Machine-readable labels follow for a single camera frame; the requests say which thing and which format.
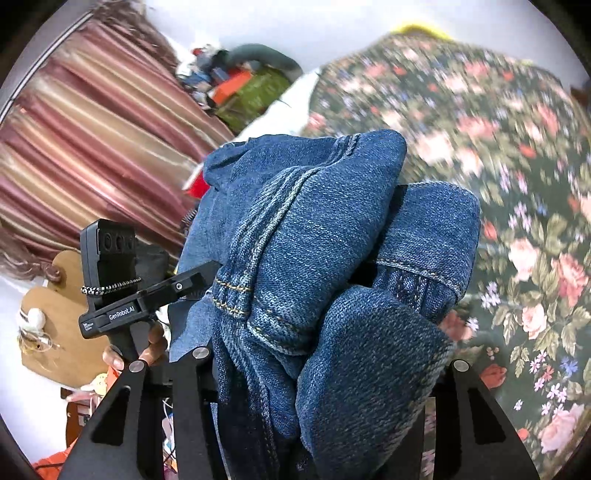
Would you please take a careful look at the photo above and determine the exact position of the red plush toy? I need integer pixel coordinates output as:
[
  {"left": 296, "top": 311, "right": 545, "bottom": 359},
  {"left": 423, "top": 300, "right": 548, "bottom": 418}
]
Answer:
[{"left": 182, "top": 165, "right": 209, "bottom": 199}]

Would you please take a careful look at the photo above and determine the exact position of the yellow blanket edge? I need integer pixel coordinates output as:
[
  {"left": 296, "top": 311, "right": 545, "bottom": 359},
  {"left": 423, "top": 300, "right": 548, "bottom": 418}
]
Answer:
[{"left": 394, "top": 24, "right": 453, "bottom": 42}]

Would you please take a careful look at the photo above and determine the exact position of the dark grey cloth pile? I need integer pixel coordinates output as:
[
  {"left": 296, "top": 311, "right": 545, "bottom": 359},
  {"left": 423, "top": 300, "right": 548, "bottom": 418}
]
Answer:
[{"left": 223, "top": 43, "right": 304, "bottom": 83}]

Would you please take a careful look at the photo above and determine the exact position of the person's left hand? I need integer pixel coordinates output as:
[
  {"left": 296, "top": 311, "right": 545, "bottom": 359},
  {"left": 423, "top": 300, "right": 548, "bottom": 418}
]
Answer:
[{"left": 101, "top": 321, "right": 168, "bottom": 372}]

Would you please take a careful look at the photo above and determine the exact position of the white pillow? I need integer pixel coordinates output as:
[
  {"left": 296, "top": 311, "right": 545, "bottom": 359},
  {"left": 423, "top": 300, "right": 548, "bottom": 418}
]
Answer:
[{"left": 235, "top": 68, "right": 321, "bottom": 142}]

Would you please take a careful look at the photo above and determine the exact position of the orange sleeve forearm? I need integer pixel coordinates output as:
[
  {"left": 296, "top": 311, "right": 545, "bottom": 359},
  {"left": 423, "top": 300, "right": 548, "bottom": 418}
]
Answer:
[{"left": 32, "top": 442, "right": 75, "bottom": 480}]

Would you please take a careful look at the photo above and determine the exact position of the brown cardboard piece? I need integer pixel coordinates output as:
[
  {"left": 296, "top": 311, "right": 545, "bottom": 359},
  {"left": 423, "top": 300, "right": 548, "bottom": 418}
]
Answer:
[{"left": 21, "top": 250, "right": 108, "bottom": 389}]

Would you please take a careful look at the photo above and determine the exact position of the blue denim jacket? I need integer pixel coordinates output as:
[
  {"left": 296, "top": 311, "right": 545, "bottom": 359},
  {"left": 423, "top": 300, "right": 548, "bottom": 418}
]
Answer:
[{"left": 168, "top": 130, "right": 480, "bottom": 479}]

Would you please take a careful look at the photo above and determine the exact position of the dark floral bedspread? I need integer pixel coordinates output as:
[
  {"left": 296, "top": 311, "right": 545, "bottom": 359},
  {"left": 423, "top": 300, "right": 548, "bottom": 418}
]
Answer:
[{"left": 304, "top": 35, "right": 590, "bottom": 479}]

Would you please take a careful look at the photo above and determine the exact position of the orange box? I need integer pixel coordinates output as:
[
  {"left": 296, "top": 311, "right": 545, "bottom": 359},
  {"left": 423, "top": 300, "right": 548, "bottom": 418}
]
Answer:
[{"left": 211, "top": 70, "right": 252, "bottom": 105}]

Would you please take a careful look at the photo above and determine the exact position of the pink striped curtain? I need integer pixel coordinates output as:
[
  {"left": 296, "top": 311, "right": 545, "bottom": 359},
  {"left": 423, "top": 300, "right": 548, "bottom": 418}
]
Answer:
[{"left": 1, "top": 1, "right": 232, "bottom": 280}]

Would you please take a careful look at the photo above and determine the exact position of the green storage bag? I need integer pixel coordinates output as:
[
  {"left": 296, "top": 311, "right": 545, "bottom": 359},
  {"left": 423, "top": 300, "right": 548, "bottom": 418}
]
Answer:
[{"left": 214, "top": 67, "right": 291, "bottom": 135}]

